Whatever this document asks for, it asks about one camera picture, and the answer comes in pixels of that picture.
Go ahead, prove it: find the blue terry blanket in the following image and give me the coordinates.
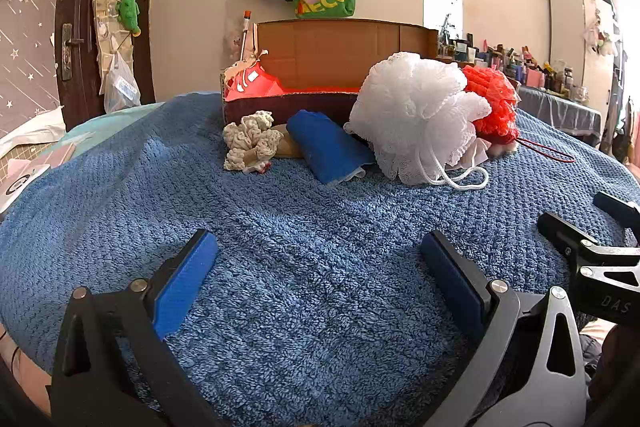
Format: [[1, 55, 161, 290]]
[[0, 92, 640, 427]]

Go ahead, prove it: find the grey cloth covered table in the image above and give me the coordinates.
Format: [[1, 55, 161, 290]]
[[517, 84, 604, 148]]

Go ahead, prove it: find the light blue bedsheet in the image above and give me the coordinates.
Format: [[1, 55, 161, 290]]
[[61, 102, 166, 148]]

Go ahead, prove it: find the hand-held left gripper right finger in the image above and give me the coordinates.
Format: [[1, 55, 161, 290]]
[[419, 229, 591, 427]]

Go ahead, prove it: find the cream crochet scrunchie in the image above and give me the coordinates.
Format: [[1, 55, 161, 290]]
[[222, 110, 285, 174]]

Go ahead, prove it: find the orange-tipped white stick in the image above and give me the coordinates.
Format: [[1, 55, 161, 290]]
[[240, 10, 251, 64]]

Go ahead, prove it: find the brown cardboard box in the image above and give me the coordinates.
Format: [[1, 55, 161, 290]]
[[220, 19, 442, 128]]

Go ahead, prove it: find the clear plastic bag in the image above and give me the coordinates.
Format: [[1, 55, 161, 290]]
[[102, 52, 142, 114]]

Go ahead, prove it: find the white paper bag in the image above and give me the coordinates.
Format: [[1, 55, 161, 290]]
[[0, 107, 67, 152]]

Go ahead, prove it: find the clear hanging door organizer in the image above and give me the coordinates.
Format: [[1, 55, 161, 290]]
[[90, 0, 134, 96]]

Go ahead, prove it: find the tan soft cloth item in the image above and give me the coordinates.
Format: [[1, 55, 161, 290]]
[[270, 126, 304, 158]]

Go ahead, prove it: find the green plush crocodile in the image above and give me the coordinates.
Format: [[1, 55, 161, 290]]
[[116, 0, 142, 32]]

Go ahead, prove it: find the red mesh bath pouf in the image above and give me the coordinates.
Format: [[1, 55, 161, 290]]
[[461, 64, 576, 164]]

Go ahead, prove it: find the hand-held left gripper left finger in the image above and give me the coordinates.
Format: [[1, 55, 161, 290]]
[[50, 228, 221, 427]]

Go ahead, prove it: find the metal door handle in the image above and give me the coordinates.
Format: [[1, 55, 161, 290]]
[[60, 24, 85, 82]]

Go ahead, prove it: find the blue mesh bath cloth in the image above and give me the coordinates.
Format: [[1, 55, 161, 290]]
[[286, 109, 377, 186]]

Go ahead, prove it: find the white hanging plush toy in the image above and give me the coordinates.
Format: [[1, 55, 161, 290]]
[[582, 9, 621, 58]]

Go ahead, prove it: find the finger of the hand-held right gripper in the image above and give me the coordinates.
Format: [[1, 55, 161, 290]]
[[594, 192, 640, 234], [537, 211, 640, 324]]

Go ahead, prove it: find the white refrigerator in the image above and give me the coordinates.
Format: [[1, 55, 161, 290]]
[[547, 0, 617, 144]]

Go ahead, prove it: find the white box with black ring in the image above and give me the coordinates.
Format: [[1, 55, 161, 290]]
[[0, 164, 52, 214]]

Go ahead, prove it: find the pink flat box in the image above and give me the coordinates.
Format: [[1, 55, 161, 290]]
[[37, 142, 77, 168]]

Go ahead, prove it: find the white mesh bath pouf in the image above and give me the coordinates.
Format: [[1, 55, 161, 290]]
[[344, 52, 493, 192]]

